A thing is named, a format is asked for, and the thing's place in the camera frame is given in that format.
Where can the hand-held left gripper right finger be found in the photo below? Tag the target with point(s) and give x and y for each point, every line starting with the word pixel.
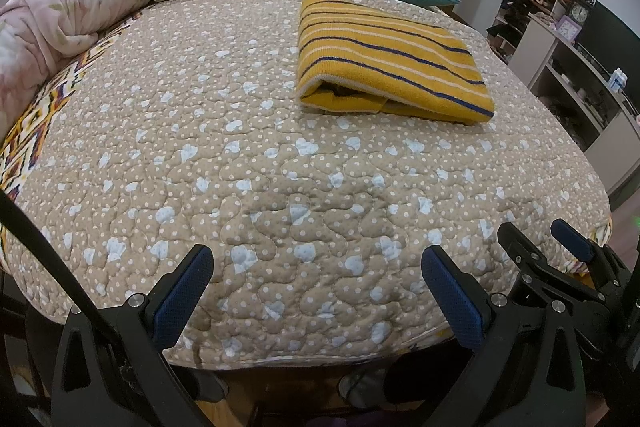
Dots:
pixel 457 302

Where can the yellow striped sweater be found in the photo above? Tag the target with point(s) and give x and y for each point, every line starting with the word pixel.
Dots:
pixel 380 52

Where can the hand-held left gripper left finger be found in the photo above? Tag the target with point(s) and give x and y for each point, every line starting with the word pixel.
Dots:
pixel 180 294

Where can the beige dotted quilted bedspread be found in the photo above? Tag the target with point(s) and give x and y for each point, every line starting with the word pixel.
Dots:
pixel 250 132

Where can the pink floral fleece blanket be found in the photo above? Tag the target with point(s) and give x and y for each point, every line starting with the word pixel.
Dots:
pixel 65 7

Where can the white low cabinet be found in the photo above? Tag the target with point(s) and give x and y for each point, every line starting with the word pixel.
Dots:
pixel 535 47

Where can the purple alarm clock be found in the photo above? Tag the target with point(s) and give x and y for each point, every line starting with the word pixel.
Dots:
pixel 570 29

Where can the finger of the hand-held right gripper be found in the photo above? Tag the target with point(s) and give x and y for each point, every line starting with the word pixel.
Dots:
pixel 575 239
pixel 535 267

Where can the black television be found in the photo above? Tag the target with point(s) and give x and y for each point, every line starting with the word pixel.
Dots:
pixel 615 37

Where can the black ornate clock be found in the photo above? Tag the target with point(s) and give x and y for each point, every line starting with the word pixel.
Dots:
pixel 580 13

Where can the yellow red blue patterned blanket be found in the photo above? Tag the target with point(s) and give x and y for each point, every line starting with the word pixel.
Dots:
pixel 30 127

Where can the blue and white box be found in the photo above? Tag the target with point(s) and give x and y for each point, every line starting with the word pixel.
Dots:
pixel 618 80

